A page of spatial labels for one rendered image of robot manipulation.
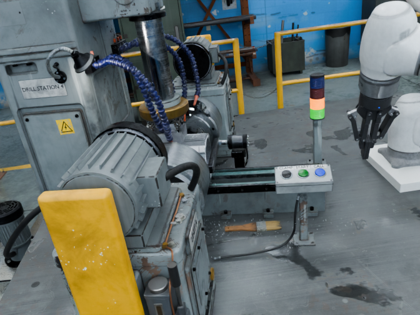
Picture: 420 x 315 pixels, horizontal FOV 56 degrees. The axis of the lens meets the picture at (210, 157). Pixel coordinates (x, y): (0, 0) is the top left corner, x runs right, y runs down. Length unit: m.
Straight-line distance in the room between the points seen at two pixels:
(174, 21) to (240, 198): 3.30
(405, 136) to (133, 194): 1.25
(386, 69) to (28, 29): 0.99
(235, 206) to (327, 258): 0.40
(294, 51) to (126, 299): 5.73
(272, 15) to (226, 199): 5.35
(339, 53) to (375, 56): 5.70
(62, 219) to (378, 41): 0.71
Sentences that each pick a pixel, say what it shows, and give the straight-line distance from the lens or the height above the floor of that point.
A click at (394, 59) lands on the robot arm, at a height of 1.44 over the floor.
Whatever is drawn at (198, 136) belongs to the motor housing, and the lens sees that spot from 1.46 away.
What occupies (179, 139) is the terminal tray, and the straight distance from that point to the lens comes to 1.42.
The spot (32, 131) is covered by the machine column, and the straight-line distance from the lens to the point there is 1.45.
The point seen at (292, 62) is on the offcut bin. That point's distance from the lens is 6.34.
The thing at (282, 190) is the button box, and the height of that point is 1.02.
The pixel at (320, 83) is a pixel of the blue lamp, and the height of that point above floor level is 1.19.
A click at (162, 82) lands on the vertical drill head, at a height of 1.33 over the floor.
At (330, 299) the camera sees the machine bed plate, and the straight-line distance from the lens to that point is 1.21.
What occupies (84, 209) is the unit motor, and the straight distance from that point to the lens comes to 0.70.
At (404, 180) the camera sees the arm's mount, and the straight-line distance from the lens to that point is 1.69.
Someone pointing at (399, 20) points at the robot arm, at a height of 1.52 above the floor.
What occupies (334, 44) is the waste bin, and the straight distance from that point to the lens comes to 6.60.
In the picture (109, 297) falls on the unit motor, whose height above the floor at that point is 1.12.
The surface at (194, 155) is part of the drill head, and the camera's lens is 1.27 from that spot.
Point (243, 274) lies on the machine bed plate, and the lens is 1.27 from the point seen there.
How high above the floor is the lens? 1.66
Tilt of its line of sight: 26 degrees down
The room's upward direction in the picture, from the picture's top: 8 degrees counter-clockwise
